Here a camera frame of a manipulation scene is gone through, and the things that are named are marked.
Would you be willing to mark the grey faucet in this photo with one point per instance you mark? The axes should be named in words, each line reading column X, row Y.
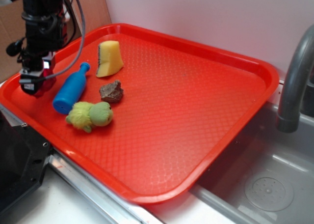
column 298, row 91

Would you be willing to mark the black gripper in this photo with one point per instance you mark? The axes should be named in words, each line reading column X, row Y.
column 44, row 35

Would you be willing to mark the blue plastic bottle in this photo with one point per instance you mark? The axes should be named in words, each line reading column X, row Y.
column 71, row 90

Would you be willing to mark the round sink drain cover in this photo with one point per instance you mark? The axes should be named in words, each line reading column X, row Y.
column 268, row 192

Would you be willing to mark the green plush frog toy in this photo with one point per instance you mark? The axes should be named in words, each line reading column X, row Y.
column 85, row 116

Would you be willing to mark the red plastic tray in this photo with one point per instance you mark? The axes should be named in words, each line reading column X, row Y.
column 183, row 103

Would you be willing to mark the grey sink basin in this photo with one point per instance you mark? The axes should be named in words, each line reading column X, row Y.
column 260, row 147

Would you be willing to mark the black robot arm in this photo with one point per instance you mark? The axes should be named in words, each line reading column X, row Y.
column 41, row 8

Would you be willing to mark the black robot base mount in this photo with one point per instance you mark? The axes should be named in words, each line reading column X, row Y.
column 24, row 154

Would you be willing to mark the yellow sponge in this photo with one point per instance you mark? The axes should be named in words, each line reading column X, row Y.
column 109, row 58

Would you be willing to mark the cardboard box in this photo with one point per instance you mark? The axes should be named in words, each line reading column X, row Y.
column 12, row 28

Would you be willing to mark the brown rock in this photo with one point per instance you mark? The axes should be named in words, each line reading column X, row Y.
column 112, row 92

